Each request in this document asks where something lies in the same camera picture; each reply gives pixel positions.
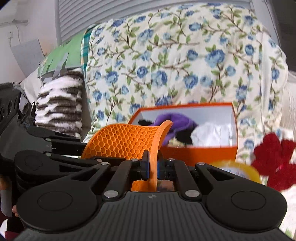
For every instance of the orange cardboard box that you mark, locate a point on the orange cardboard box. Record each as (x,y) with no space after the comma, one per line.
(216,113)

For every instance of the white cloth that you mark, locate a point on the white cloth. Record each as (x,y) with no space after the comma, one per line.
(213,135)

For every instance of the brown white striped plush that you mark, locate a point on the brown white striped plush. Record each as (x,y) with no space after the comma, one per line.
(59,104)

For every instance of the green pillow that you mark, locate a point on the green pillow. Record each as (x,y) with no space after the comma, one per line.
(67,56)

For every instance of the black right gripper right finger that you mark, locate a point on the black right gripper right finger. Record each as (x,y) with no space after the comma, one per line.
(174,175)

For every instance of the black fuzzy pompom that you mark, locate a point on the black fuzzy pompom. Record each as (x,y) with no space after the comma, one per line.
(183,136)

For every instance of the orange honeycomb plastic piece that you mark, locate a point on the orange honeycomb plastic piece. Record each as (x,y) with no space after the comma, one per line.
(129,142)

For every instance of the person's left hand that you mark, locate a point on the person's left hand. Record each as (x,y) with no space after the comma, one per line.
(14,211)

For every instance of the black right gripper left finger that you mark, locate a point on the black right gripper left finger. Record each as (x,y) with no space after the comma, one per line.
(124,176)

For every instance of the blue floral blanket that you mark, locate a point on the blue floral blanket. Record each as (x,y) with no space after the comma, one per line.
(191,53)

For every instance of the purple cloth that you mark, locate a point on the purple cloth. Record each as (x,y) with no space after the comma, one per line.
(180,122)

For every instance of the red plush cloth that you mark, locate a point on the red plush cloth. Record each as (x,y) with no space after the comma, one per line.
(272,159)

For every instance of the grey slatted blind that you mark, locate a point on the grey slatted blind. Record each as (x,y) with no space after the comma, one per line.
(71,17)

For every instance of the yellow tape roll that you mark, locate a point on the yellow tape roll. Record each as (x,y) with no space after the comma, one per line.
(239,169)

